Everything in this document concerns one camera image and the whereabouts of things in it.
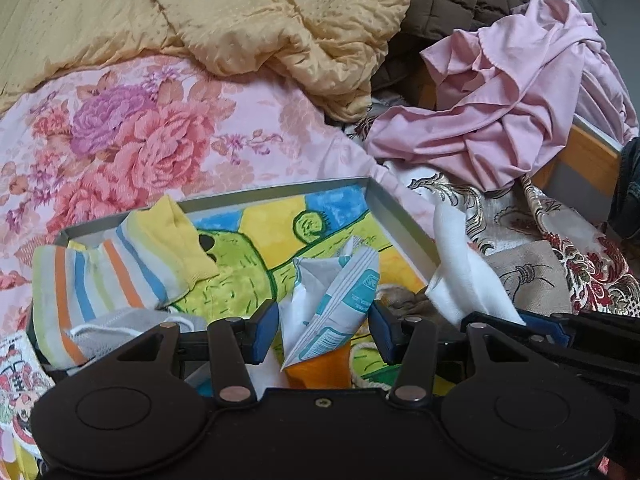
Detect wooden bed frame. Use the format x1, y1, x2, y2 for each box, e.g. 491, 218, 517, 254
530, 116, 622, 197

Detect white gold-patterned satin sheet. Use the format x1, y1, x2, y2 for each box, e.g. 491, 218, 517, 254
384, 160, 639, 316

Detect grey tray with cartoon picture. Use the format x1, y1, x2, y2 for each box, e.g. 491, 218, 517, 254
52, 178, 437, 322

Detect white cloth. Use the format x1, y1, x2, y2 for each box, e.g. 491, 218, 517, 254
426, 203, 525, 328

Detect yellow dotted quilt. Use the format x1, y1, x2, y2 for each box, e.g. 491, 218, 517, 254
1, 0, 410, 122

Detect white tissue packet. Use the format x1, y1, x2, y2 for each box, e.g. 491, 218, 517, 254
279, 236, 380, 368

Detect blue denim jeans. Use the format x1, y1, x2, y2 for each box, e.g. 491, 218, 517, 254
608, 136, 640, 244

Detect striped yellow sock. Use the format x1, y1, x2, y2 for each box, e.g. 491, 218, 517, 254
32, 196, 219, 370

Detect red cartoon printed bag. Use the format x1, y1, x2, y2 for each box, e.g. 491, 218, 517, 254
0, 330, 55, 458

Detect beige drawstring pouch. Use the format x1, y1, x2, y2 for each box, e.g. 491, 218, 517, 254
485, 240, 573, 316

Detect brown quilted down jacket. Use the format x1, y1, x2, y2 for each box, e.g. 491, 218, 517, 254
371, 0, 529, 91

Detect pink floral quilt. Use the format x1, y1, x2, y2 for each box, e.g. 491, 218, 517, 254
1, 55, 433, 334

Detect pink crumpled garment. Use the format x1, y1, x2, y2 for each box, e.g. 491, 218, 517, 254
364, 0, 639, 192

